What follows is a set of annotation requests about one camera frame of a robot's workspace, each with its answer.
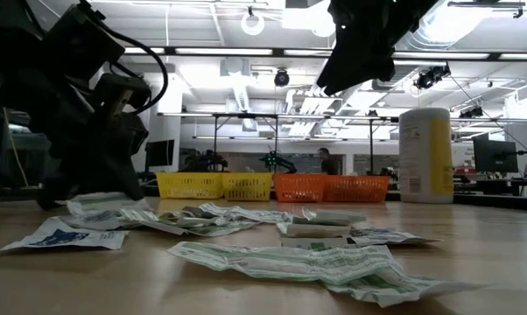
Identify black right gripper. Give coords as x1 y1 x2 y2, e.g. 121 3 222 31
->
315 0 422 97

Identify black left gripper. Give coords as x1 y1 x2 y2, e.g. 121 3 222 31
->
0 64 154 211

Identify white alcohol pad packet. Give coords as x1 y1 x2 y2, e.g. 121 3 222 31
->
60 209 146 231
348 227 440 247
0 217 130 253

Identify computer monitor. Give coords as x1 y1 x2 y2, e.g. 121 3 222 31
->
145 139 176 168
472 138 519 174

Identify black track spotlights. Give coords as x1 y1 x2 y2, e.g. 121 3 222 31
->
413 64 453 91
459 105 485 120

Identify person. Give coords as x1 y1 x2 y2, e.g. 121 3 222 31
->
318 147 340 176

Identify yellow plastic basket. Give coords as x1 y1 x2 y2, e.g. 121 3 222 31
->
156 172 225 201
221 172 275 202

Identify orange plastic basket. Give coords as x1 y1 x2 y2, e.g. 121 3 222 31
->
273 173 330 204
327 175 391 204

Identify LED light bar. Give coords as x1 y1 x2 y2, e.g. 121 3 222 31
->
123 45 527 62

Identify white yellow wipes canister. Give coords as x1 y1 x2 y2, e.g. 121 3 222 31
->
397 108 455 205

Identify black ceiling camera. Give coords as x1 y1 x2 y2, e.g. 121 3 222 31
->
273 68 291 88

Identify white ring lamp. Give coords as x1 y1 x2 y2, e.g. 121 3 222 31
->
241 10 266 37

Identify black left camera cable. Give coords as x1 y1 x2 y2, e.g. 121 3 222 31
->
95 21 170 115

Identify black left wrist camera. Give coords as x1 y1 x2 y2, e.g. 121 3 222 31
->
42 2 127 83

